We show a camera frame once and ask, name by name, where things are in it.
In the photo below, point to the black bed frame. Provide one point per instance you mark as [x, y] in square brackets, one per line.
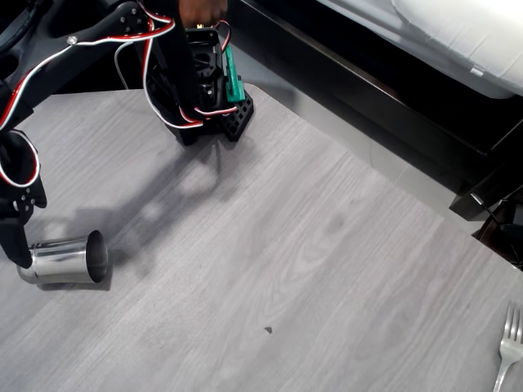
[367, 90]

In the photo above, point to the small dark crumb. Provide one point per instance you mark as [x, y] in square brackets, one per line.
[268, 329]

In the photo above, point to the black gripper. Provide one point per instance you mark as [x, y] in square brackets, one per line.
[15, 233]

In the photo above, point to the person's hand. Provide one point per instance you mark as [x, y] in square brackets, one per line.
[200, 10]

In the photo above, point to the shiny steel cup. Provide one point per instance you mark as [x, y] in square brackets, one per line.
[61, 261]

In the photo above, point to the green circuit board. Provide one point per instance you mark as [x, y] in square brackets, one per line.
[235, 77]

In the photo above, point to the white mattress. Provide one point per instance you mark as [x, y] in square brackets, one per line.
[441, 28]

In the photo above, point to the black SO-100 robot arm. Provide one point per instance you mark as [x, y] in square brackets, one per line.
[102, 36]

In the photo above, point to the silver fork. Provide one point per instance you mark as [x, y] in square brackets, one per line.
[510, 347]

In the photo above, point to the black perforated arm base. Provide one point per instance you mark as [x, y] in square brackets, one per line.
[239, 118]

